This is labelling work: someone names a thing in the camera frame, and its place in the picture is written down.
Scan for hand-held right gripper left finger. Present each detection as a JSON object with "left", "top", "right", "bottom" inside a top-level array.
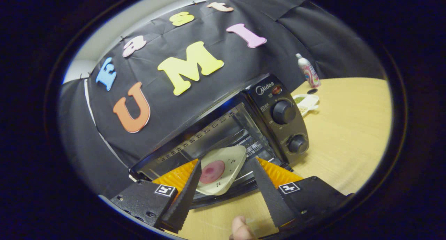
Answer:
[{"left": 110, "top": 158, "right": 203, "bottom": 233}]

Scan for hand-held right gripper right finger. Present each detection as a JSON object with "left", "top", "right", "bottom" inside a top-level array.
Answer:
[{"left": 248, "top": 157, "right": 353, "bottom": 230}]

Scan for pink ham slice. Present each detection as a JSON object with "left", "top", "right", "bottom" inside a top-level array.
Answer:
[{"left": 199, "top": 160, "right": 226, "bottom": 184}]

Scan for white square plate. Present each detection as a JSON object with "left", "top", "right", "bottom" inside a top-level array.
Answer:
[{"left": 196, "top": 145, "right": 247, "bottom": 196}]

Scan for black electric oven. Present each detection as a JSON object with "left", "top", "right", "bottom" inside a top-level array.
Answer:
[{"left": 129, "top": 73, "right": 310, "bottom": 209}]

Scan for black oven knob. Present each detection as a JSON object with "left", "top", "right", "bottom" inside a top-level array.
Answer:
[
  {"left": 287, "top": 135, "right": 309, "bottom": 154},
  {"left": 272, "top": 100, "right": 297, "bottom": 125}
]

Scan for white divided snack tray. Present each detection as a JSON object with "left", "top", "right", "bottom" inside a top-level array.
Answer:
[{"left": 292, "top": 94, "right": 320, "bottom": 118}]

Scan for pink label drink bottle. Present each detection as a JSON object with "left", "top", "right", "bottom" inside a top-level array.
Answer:
[{"left": 295, "top": 53, "right": 321, "bottom": 89}]

